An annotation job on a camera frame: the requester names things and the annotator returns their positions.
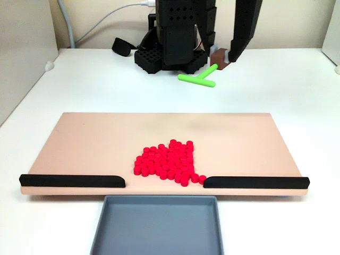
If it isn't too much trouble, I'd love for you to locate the green T pusher brown block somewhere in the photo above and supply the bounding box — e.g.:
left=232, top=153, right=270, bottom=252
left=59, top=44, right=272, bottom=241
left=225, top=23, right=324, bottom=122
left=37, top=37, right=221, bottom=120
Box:
left=177, top=48, right=232, bottom=89

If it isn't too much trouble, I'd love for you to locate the black strap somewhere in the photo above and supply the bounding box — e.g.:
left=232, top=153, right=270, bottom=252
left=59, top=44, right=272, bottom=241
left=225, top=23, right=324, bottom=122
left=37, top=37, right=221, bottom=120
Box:
left=111, top=37, right=138, bottom=57

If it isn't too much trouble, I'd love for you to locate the grey square tray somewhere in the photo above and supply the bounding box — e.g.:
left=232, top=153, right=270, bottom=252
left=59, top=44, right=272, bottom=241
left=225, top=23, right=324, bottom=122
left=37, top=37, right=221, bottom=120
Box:
left=89, top=195, right=225, bottom=255

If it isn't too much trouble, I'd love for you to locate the grey wall cable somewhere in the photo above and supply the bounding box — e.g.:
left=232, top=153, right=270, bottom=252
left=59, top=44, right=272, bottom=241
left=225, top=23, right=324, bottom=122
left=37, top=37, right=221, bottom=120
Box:
left=57, top=0, right=77, bottom=49

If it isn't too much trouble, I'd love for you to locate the pink flat board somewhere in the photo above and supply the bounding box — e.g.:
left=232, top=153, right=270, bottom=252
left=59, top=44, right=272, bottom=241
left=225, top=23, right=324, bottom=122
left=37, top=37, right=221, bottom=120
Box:
left=20, top=112, right=310, bottom=199

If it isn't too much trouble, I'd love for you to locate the white partition panel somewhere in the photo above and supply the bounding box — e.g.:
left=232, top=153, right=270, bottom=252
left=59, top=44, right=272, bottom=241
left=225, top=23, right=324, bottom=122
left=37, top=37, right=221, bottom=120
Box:
left=0, top=0, right=59, bottom=126
left=321, top=0, right=340, bottom=67

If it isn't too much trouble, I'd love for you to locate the white USB cable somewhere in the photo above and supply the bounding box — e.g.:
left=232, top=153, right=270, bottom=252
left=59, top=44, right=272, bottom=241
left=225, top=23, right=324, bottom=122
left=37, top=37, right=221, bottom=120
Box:
left=75, top=0, right=159, bottom=46

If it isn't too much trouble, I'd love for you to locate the red white base servo cable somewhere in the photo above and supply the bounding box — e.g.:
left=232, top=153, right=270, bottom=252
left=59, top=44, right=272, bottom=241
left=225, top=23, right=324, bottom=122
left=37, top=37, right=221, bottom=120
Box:
left=195, top=25, right=205, bottom=51

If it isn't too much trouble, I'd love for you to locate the black foam strip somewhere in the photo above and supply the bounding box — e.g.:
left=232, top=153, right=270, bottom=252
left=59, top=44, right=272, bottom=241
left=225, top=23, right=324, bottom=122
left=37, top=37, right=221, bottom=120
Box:
left=203, top=175, right=310, bottom=190
left=19, top=174, right=126, bottom=189

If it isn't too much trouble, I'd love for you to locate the red granule pile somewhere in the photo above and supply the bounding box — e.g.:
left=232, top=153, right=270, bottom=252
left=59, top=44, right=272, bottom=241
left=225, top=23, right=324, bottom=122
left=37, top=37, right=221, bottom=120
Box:
left=133, top=139, right=208, bottom=187

